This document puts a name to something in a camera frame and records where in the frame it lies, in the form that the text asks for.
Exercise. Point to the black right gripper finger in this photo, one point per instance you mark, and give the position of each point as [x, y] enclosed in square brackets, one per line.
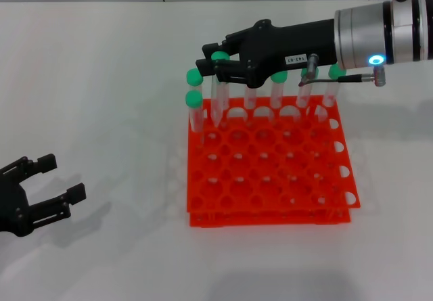
[209, 49]
[206, 67]

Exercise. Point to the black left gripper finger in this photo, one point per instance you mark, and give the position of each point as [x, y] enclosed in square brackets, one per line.
[76, 194]
[45, 164]

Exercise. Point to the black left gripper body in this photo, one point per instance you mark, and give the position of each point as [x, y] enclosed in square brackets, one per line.
[11, 206]

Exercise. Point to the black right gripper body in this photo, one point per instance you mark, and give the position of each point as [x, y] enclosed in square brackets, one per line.
[287, 44]

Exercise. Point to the orange test tube rack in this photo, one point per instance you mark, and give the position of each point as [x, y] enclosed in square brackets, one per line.
[270, 165]

